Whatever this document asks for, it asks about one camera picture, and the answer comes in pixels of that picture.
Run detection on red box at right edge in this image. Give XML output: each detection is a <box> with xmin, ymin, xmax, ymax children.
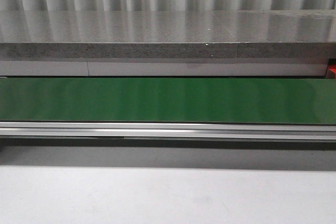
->
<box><xmin>326</xmin><ymin>65</ymin><xmax>336</xmax><ymax>79</ymax></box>

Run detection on aluminium conveyor side rail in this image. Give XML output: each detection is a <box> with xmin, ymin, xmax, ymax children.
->
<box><xmin>1</xmin><ymin>122</ymin><xmax>335</xmax><ymax>141</ymax></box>

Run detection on green conveyor belt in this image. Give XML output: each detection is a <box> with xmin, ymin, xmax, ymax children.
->
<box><xmin>1</xmin><ymin>77</ymin><xmax>335</xmax><ymax>124</ymax></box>

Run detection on grey stone counter slab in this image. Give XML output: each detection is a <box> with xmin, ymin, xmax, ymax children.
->
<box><xmin>0</xmin><ymin>10</ymin><xmax>336</xmax><ymax>78</ymax></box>

